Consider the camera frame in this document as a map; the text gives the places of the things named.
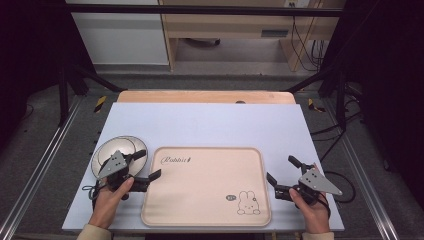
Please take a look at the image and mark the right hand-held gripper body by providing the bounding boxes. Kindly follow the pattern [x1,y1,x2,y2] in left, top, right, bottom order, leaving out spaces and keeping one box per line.
[274,167,344,207]

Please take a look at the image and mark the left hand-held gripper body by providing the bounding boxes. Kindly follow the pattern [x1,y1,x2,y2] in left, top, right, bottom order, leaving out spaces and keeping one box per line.
[97,149,149,201]

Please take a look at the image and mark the round silver plate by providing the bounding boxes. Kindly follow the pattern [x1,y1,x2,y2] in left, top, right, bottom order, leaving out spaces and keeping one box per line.
[90,135,149,181]

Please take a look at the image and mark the person's right hand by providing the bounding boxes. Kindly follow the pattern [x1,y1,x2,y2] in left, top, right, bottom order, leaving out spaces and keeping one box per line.
[288,187,332,234]

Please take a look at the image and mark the person's left hand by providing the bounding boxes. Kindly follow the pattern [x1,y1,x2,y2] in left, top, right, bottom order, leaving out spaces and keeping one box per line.
[88,176,135,230]

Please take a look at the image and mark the beige tray with rabbit print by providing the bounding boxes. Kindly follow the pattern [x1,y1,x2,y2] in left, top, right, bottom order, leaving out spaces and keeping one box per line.
[140,146,273,228]

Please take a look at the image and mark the white table board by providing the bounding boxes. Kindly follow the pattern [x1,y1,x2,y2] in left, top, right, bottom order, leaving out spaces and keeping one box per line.
[61,102,345,233]

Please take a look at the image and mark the wooden table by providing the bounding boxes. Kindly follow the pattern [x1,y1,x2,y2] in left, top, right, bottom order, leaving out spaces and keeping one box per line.
[117,89,297,105]

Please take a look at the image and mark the white cabinet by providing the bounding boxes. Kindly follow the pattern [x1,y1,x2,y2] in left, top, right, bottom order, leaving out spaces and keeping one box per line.
[66,0,170,66]

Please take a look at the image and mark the black curtain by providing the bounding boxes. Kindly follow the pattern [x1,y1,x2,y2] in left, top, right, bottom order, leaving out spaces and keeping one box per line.
[0,0,96,153]
[318,0,424,204]

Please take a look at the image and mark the light wooden desk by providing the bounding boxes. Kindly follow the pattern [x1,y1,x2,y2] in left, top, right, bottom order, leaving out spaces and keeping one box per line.
[159,0,346,72]

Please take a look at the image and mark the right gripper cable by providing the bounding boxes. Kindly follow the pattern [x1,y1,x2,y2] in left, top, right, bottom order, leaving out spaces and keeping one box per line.
[322,170,357,204]

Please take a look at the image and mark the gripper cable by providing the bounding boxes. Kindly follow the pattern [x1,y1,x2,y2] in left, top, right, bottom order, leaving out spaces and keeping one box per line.
[81,179,102,210]
[322,170,357,204]

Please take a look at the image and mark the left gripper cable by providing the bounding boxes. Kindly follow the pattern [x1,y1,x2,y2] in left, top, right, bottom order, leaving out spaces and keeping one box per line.
[81,179,102,210]

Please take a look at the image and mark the black floor cables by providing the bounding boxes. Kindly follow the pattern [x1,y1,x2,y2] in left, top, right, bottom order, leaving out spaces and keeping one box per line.
[309,83,365,163]

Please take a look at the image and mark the aluminium floor rail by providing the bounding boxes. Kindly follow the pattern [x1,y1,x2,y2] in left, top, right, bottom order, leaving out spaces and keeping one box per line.
[323,99,401,240]
[0,95,84,240]

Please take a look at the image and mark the black frame strut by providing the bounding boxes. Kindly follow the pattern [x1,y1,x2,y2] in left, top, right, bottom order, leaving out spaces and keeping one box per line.
[285,61,348,132]
[57,59,125,127]

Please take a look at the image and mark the hanging black cables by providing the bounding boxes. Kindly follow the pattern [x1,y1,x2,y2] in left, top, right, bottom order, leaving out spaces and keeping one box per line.
[290,15,327,72]

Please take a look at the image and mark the black horizontal frame bar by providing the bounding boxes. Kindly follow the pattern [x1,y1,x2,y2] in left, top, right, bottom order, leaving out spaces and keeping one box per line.
[64,3,345,18]

